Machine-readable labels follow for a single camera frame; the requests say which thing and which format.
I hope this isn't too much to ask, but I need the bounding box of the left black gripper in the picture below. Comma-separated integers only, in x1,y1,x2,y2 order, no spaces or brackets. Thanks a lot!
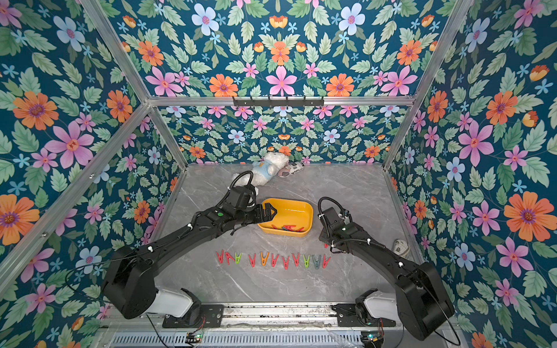
233,202,279,226

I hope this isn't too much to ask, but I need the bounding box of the red clothespin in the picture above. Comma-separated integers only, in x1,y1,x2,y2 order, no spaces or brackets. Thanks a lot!
216,250,225,264
292,253,300,267
281,256,290,271
271,254,280,268
322,255,332,269
225,252,236,265
248,253,257,268

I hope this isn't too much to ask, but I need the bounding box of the grey teal clothespin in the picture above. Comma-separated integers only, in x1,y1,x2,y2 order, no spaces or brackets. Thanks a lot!
312,255,321,270

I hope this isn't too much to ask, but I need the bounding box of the yellow plastic storage box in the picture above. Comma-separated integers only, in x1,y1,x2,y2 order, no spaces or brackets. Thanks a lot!
258,198,314,238

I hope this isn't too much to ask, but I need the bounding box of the orange clothespin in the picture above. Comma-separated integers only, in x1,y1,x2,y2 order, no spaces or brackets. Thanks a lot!
261,252,270,267

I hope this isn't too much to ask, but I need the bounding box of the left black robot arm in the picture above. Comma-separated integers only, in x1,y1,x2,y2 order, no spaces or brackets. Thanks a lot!
102,171,277,322

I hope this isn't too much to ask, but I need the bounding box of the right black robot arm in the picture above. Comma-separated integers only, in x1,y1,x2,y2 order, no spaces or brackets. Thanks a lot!
318,197,455,341

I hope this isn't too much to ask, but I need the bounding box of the white teddy bear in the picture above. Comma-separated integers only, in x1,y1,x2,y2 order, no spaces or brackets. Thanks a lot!
232,152,289,187

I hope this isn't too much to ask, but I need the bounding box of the small printed pouch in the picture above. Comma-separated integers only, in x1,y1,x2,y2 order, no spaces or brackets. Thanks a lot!
277,162,305,178

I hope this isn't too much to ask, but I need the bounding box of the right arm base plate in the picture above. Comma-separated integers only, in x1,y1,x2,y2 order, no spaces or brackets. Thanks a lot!
331,304,397,327

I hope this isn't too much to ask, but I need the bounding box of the aluminium front rail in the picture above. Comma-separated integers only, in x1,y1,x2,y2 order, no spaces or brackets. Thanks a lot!
99,302,458,331

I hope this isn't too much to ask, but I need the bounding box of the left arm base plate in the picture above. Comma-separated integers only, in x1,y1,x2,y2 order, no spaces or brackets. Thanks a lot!
162,304,224,329

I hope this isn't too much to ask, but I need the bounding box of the black hook rail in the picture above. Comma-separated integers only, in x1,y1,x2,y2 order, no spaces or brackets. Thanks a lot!
232,97,325,108

